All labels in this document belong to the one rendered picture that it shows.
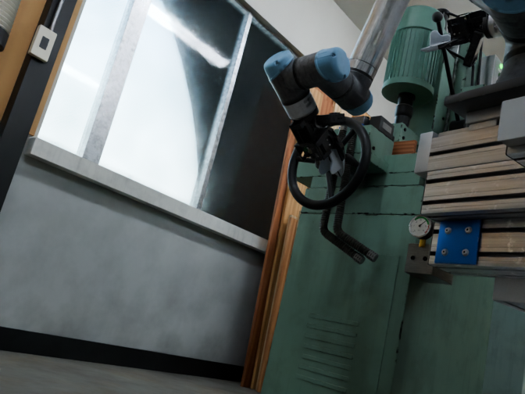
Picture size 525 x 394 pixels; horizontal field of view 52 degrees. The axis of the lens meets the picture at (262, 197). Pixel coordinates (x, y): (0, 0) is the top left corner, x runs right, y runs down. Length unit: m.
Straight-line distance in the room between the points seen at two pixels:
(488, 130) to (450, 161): 0.09
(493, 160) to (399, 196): 0.59
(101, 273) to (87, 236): 0.19
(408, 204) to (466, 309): 0.43
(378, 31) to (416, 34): 0.64
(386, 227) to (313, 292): 0.30
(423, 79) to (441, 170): 0.84
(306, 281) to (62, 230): 1.22
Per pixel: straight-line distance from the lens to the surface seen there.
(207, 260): 3.03
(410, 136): 1.89
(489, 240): 1.05
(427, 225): 1.45
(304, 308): 1.69
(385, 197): 1.62
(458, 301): 1.78
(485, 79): 2.20
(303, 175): 1.85
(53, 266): 2.50
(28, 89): 2.38
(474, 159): 1.07
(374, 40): 1.35
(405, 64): 1.93
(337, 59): 1.21
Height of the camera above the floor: 0.30
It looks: 14 degrees up
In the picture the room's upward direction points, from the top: 14 degrees clockwise
